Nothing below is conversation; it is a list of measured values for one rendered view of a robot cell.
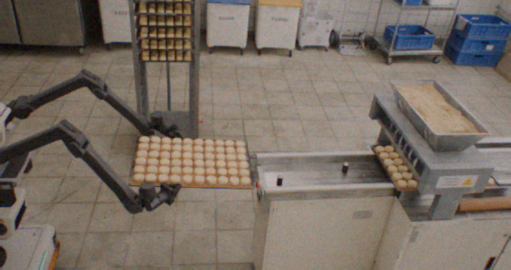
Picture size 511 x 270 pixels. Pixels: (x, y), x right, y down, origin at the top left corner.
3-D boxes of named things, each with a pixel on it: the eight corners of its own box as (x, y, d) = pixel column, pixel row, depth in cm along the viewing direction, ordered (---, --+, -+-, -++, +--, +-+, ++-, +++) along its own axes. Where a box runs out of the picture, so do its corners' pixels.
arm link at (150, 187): (134, 202, 202) (130, 213, 194) (130, 181, 197) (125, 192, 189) (160, 200, 202) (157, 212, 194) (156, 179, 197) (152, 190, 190)
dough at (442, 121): (430, 91, 257) (433, 81, 253) (483, 145, 212) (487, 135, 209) (387, 91, 252) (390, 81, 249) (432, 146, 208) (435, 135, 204)
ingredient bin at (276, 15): (254, 57, 577) (259, -1, 536) (252, 38, 630) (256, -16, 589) (295, 59, 582) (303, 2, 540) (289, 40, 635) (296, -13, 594)
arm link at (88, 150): (72, 135, 188) (63, 148, 178) (83, 129, 187) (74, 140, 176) (136, 204, 204) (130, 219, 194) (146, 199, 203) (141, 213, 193)
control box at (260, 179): (260, 184, 258) (262, 165, 250) (266, 213, 238) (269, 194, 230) (254, 184, 257) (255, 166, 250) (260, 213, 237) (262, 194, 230)
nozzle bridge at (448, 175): (410, 139, 287) (424, 93, 268) (471, 219, 227) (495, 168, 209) (361, 139, 281) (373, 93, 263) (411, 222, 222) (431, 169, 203)
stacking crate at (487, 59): (482, 56, 646) (486, 42, 635) (495, 67, 612) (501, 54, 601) (443, 53, 640) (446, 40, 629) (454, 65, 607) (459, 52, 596)
